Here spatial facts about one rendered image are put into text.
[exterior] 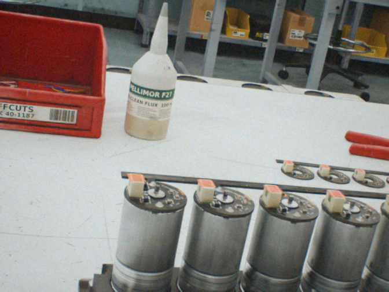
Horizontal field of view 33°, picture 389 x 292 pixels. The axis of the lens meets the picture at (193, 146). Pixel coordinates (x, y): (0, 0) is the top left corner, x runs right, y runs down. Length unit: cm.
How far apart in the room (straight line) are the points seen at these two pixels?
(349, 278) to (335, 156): 26
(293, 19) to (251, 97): 381
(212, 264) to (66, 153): 20
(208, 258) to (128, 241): 3
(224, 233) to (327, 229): 5
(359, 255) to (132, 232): 10
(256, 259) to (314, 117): 37
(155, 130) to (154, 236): 24
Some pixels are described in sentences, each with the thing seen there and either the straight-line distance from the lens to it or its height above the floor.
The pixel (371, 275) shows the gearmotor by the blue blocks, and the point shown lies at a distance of 30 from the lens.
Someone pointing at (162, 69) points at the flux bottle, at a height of 80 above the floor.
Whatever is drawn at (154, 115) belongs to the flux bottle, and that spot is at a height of 77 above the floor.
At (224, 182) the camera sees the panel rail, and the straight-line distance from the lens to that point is 28.
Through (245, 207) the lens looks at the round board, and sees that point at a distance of 26.
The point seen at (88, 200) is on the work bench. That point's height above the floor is 75.
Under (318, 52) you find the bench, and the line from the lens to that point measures 280.
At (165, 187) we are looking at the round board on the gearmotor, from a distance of 26.
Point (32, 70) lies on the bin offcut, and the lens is 58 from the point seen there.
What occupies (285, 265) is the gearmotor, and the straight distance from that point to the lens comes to 27.
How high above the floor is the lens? 92
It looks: 20 degrees down
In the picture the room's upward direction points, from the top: 11 degrees clockwise
